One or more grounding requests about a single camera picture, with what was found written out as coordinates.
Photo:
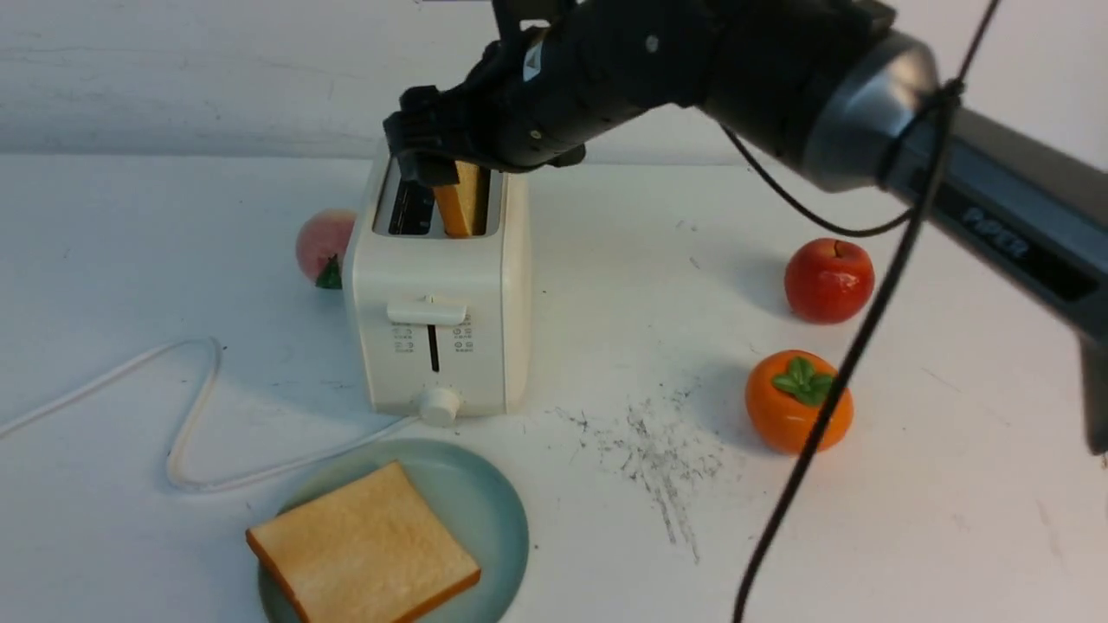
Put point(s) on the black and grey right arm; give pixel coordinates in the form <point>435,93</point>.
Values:
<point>828,88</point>

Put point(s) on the toast slice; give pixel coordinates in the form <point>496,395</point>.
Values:
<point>370,551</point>
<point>459,204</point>

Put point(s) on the orange persimmon with green leaf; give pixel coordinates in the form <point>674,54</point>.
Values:
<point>783,396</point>

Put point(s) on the red apple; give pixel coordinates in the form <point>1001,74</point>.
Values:
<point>829,281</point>

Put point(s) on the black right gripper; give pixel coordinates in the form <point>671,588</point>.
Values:
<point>599,66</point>

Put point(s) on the pink peach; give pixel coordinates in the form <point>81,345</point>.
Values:
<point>321,246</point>

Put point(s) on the light green round plate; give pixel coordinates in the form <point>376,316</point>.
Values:
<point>478,505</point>

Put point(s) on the white two-slot toaster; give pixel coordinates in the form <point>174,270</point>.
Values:
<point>442,325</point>

